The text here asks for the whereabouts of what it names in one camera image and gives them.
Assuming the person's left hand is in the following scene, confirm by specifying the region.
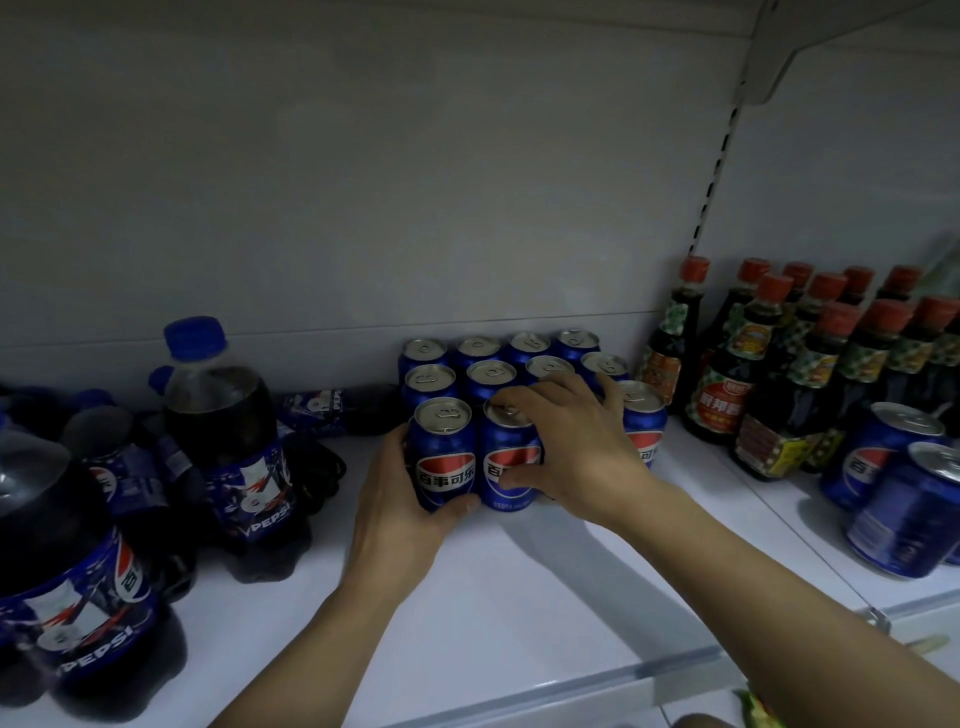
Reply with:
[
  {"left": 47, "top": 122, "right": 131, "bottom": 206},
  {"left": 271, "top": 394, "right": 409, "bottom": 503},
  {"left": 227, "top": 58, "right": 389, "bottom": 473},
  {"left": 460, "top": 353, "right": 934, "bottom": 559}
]
[{"left": 342, "top": 423, "right": 482, "bottom": 603}]

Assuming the person's right hand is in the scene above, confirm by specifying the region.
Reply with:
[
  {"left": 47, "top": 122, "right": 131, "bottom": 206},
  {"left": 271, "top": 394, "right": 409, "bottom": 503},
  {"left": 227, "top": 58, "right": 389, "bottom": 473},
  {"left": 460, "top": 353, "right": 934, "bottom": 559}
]
[{"left": 491, "top": 371, "right": 663, "bottom": 531}]

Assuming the blue red-label drink can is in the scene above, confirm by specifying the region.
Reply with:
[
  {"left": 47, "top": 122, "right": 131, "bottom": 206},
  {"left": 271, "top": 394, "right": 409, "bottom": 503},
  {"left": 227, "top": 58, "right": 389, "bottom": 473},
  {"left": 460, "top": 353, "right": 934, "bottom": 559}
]
[
  {"left": 406, "top": 396, "right": 480, "bottom": 516},
  {"left": 845, "top": 441, "right": 960, "bottom": 581},
  {"left": 479, "top": 394, "right": 543, "bottom": 516},
  {"left": 819, "top": 402, "right": 948, "bottom": 513}
]

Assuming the person's left forearm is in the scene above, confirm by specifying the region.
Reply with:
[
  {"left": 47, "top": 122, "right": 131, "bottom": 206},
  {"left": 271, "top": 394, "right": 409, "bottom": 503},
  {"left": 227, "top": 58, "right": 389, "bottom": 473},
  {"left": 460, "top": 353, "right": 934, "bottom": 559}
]
[{"left": 222, "top": 577, "right": 410, "bottom": 728}]

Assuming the person's right forearm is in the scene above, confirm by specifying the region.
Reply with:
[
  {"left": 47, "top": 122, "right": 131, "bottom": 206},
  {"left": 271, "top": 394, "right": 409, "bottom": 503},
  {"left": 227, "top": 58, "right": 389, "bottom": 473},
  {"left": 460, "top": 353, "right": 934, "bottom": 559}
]
[{"left": 622, "top": 483, "right": 960, "bottom": 728}]

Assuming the cluster of blue soda cans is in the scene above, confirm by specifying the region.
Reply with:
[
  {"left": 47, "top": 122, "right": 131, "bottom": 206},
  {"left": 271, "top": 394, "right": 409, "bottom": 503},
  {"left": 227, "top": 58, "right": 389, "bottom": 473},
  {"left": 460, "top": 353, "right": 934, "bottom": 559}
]
[{"left": 398, "top": 328, "right": 669, "bottom": 471}]

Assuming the cluster of dark cola bottles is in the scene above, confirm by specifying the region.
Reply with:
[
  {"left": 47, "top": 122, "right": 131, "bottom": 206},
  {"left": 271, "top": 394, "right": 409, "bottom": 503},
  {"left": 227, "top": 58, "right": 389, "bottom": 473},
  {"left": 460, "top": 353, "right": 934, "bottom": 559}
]
[{"left": 0, "top": 315, "right": 410, "bottom": 725}]

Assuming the row of dark sauce bottles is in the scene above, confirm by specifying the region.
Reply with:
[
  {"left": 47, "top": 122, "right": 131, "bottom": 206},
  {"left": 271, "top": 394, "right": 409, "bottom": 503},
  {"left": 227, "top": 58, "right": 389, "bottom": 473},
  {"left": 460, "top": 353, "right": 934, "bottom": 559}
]
[{"left": 636, "top": 255, "right": 960, "bottom": 485}]

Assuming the green yellow packet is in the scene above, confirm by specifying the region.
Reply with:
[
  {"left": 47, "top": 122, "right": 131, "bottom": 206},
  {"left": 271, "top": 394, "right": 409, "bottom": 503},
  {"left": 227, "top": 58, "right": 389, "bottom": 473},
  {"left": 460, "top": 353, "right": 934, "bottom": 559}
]
[{"left": 732, "top": 686, "right": 777, "bottom": 728}]

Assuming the white slotted shelf upright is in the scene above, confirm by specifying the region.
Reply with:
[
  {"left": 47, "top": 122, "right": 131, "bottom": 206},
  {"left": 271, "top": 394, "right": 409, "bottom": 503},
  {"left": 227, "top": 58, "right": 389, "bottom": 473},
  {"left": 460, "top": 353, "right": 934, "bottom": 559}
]
[{"left": 685, "top": 97, "right": 751, "bottom": 265}]

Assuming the white shelf bracket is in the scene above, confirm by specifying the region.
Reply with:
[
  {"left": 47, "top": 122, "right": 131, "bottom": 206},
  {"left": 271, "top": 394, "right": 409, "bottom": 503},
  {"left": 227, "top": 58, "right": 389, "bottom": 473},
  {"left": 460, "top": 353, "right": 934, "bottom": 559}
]
[{"left": 738, "top": 0, "right": 960, "bottom": 107}]

